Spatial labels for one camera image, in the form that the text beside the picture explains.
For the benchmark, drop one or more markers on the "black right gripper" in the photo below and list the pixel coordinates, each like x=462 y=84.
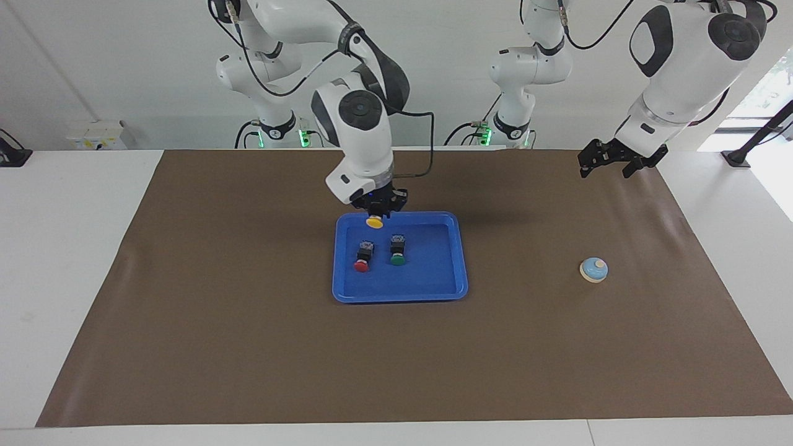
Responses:
x=381 y=201

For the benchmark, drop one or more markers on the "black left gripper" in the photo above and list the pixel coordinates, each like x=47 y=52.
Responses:
x=613 y=153

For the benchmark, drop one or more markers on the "yellow push button switch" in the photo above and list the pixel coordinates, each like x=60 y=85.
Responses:
x=374 y=222

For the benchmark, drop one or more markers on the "green push button switch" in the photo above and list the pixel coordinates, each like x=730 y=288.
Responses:
x=398 y=254

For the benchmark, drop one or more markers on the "red push button switch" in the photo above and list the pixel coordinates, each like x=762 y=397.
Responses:
x=363 y=260

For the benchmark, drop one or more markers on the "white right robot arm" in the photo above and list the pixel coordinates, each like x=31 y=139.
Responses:
x=365 y=142

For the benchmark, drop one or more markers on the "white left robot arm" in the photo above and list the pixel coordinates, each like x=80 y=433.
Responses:
x=681 y=68

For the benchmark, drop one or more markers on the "blue plastic tray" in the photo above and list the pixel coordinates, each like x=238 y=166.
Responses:
x=427 y=279

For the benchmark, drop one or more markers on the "light blue desk bell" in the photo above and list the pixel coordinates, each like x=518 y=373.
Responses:
x=593 y=269

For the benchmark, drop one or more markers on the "brown paper table mat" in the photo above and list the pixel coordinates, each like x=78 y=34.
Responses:
x=396 y=359

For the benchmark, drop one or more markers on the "white wall socket box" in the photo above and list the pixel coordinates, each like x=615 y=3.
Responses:
x=96 y=136

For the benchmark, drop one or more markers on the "black table clamp mount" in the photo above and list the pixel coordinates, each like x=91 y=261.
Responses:
x=12 y=155

